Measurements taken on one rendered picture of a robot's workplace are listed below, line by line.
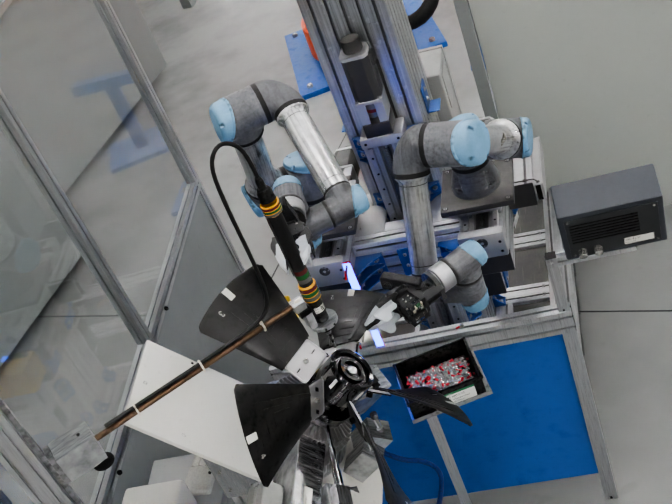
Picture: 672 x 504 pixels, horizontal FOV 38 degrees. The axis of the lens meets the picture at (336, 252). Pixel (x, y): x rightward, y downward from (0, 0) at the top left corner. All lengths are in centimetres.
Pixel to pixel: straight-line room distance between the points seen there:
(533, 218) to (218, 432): 219
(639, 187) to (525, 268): 149
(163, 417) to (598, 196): 119
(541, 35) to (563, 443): 159
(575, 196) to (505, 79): 152
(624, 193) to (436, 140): 48
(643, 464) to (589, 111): 145
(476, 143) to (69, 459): 120
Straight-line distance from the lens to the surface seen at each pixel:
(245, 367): 379
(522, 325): 282
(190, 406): 238
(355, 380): 229
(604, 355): 386
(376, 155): 306
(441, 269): 249
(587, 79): 406
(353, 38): 288
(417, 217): 256
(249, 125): 266
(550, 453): 326
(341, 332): 246
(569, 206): 253
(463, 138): 244
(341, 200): 248
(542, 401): 307
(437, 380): 275
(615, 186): 255
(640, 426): 361
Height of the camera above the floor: 278
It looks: 36 degrees down
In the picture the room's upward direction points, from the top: 23 degrees counter-clockwise
